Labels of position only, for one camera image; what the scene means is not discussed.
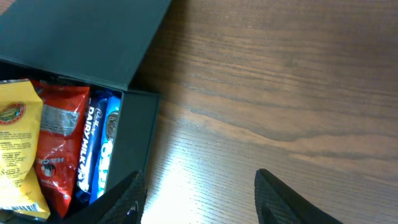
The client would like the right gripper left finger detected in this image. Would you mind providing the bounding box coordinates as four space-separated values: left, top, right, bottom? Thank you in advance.
63 170 147 224

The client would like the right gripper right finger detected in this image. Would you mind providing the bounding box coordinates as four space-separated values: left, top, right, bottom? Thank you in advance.
254 169 341 224

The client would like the blue Oreo cookie pack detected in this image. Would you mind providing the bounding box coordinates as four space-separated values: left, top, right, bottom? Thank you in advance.
90 95 121 204

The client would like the yellow snack bag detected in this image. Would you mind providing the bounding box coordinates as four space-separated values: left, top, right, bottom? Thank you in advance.
1 79 50 220

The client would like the dark blue Dairy Milk bar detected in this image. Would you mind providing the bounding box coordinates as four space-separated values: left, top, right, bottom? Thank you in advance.
75 90 109 205

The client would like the red candy bag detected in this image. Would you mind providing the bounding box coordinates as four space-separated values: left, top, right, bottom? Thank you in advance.
31 80 90 218

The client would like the dark green lidded box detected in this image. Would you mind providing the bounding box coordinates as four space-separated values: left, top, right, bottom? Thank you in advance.
0 0 172 224

